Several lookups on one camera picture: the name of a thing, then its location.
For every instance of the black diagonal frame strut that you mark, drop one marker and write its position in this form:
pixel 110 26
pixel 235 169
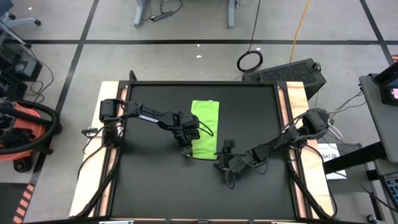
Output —
pixel 308 193
pixel 96 193

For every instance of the wooden table side board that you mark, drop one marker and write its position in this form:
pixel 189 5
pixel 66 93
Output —
pixel 297 93
pixel 102 90

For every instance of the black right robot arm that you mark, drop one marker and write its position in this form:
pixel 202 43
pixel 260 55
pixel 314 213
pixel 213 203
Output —
pixel 280 141

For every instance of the keyboard with blue keys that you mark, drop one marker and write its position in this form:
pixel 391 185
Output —
pixel 392 189

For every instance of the black equipment case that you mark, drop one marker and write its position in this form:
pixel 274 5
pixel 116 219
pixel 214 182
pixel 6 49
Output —
pixel 18 65

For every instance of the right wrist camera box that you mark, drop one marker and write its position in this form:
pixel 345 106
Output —
pixel 229 146

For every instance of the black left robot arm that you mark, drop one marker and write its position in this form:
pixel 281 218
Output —
pixel 168 119

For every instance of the grey desk leg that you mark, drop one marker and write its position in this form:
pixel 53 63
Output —
pixel 140 15
pixel 230 15

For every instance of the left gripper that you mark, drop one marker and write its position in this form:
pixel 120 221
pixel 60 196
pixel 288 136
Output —
pixel 188 133

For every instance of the black screen device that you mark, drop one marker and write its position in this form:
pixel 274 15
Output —
pixel 388 93

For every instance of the grey side desk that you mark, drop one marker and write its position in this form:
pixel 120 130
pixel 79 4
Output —
pixel 379 118

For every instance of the office chair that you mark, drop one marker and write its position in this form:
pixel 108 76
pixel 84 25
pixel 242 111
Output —
pixel 18 21

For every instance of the orange vacuum cleaner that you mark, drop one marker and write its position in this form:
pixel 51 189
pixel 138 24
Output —
pixel 21 124

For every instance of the black perforated computer tower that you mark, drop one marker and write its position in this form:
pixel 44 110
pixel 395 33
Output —
pixel 289 73

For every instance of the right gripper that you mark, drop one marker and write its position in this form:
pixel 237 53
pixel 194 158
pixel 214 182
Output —
pixel 234 161

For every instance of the white paper label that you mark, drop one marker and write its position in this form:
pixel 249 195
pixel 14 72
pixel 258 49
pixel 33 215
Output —
pixel 332 168

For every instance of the black desk support beam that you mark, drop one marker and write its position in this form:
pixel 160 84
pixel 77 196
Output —
pixel 354 158

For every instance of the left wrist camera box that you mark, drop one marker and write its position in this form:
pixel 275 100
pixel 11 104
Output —
pixel 190 122

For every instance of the green microfiber towel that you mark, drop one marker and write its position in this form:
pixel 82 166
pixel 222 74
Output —
pixel 205 127

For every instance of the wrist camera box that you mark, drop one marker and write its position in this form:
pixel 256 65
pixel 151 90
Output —
pixel 229 146
pixel 190 122

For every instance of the black power strip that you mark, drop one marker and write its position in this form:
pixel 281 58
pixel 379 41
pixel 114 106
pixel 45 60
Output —
pixel 161 16

